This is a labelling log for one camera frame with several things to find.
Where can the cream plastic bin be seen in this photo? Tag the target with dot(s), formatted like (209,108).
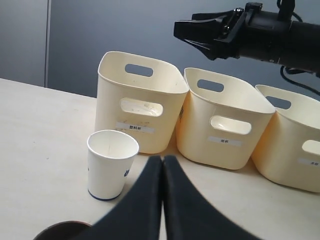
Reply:
(288,152)
(222,119)
(140,96)

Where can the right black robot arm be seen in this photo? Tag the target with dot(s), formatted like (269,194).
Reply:
(301,47)

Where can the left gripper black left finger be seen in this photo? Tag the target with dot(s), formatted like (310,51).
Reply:
(138,215)

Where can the left cream plastic bin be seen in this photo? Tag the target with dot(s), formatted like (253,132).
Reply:
(140,96)

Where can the middle cream plastic bin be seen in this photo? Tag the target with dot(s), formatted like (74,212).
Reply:
(222,119)

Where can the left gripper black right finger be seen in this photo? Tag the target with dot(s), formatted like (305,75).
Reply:
(188,215)

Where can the brown wooden cup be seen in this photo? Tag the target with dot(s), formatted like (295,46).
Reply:
(64,230)

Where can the right cream plastic bin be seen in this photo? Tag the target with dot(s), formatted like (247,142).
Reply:
(288,152)

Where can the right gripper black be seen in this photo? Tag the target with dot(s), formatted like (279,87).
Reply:
(249,32)

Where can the white paper cup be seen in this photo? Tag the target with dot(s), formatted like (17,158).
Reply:
(110,156)

